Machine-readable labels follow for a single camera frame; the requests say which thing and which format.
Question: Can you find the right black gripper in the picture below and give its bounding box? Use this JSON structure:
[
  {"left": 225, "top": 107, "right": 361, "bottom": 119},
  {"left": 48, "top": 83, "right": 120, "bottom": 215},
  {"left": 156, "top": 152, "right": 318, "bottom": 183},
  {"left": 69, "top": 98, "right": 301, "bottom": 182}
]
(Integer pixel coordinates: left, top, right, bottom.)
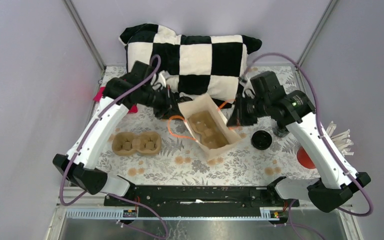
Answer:
[{"left": 225, "top": 91, "right": 268, "bottom": 127}]

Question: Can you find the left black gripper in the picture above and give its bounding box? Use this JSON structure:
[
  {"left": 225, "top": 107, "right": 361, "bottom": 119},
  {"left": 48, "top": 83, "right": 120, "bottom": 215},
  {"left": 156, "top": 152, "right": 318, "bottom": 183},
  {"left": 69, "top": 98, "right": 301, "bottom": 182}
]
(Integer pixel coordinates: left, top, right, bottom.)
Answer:
[{"left": 142, "top": 84, "right": 187, "bottom": 121}]

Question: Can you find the stack of black cups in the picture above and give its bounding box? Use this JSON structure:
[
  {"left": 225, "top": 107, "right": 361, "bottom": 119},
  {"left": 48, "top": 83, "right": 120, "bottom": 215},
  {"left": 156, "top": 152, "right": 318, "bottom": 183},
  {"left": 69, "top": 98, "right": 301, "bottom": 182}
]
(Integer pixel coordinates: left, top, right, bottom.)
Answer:
[{"left": 273, "top": 122, "right": 290, "bottom": 138}]

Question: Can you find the brown paper bag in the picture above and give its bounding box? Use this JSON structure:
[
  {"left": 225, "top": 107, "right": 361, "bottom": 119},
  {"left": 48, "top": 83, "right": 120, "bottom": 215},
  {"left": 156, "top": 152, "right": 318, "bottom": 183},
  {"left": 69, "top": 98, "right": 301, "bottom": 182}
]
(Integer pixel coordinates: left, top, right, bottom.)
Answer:
[{"left": 167, "top": 93, "right": 242, "bottom": 160}]

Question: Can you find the brown cardboard cup carrier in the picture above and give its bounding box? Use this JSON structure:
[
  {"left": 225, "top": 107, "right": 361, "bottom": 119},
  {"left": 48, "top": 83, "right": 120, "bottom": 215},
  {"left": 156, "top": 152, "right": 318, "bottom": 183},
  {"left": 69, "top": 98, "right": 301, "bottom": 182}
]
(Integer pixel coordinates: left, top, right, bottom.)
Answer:
[{"left": 111, "top": 131, "right": 162, "bottom": 157}]

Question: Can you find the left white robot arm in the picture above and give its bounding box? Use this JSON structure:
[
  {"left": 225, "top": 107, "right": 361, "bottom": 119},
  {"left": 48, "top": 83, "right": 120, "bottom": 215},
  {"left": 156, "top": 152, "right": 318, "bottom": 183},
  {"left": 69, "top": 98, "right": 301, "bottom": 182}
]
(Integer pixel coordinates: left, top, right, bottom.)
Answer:
[{"left": 52, "top": 54, "right": 180, "bottom": 206}]

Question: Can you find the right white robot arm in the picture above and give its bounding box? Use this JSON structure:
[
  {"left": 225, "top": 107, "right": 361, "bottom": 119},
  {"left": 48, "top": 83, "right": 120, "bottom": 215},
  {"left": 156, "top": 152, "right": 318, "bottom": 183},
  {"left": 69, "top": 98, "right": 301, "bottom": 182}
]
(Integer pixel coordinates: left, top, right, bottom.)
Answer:
[{"left": 226, "top": 71, "right": 371, "bottom": 213}]

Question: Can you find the pink cloth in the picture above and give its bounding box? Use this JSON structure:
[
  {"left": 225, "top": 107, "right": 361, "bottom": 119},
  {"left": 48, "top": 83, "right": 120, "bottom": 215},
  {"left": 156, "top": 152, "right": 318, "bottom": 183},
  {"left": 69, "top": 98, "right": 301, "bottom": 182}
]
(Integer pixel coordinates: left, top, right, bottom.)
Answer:
[{"left": 93, "top": 86, "right": 138, "bottom": 114}]

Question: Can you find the black white checkered pillow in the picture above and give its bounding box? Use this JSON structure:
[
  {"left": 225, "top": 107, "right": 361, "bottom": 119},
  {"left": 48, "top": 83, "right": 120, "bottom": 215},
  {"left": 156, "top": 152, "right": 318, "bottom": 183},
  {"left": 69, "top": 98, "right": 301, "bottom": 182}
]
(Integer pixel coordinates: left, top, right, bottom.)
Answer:
[{"left": 119, "top": 23, "right": 262, "bottom": 103}]

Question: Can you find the floral table mat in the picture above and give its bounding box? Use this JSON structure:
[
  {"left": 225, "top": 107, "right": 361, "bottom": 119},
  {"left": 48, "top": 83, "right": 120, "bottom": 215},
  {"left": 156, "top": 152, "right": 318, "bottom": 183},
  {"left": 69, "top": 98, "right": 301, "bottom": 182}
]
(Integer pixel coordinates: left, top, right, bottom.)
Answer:
[{"left": 96, "top": 105, "right": 319, "bottom": 186}]

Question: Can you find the red cup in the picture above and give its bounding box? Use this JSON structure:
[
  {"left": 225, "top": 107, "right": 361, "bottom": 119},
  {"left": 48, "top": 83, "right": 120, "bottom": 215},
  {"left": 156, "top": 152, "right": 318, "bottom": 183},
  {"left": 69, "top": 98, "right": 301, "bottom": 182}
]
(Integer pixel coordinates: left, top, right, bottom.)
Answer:
[{"left": 296, "top": 147, "right": 316, "bottom": 170}]

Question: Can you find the white wrapped straws bundle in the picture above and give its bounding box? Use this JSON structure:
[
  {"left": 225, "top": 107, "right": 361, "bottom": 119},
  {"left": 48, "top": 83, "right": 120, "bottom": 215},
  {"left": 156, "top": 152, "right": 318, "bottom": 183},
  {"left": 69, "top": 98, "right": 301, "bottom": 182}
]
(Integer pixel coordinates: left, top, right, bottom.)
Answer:
[{"left": 325, "top": 121, "right": 354, "bottom": 156}]

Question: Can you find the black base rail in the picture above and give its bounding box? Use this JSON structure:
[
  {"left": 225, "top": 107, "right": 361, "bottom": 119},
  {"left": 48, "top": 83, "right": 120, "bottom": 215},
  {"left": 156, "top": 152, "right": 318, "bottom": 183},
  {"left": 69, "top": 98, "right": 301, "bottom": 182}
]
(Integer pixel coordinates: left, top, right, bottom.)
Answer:
[{"left": 104, "top": 176, "right": 301, "bottom": 220}]

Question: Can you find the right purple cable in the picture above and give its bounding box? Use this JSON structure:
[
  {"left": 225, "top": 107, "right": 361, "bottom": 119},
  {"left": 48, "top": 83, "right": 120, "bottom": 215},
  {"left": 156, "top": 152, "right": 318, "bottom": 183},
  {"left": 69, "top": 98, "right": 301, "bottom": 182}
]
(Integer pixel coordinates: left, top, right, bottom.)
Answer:
[{"left": 239, "top": 52, "right": 375, "bottom": 240}]

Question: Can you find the purple cable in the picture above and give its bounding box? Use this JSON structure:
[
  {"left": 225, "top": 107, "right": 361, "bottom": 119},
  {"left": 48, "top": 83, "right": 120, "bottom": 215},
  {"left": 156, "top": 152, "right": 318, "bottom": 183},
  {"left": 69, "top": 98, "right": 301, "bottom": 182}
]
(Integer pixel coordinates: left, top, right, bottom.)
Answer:
[
  {"left": 58, "top": 53, "right": 170, "bottom": 240},
  {"left": 239, "top": 52, "right": 375, "bottom": 240}
]

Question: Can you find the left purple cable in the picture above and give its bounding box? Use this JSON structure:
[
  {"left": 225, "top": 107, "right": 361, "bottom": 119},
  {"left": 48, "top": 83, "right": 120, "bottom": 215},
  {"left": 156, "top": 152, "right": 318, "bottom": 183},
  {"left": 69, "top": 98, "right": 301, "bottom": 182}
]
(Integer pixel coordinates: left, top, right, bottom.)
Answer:
[{"left": 58, "top": 53, "right": 170, "bottom": 240}]

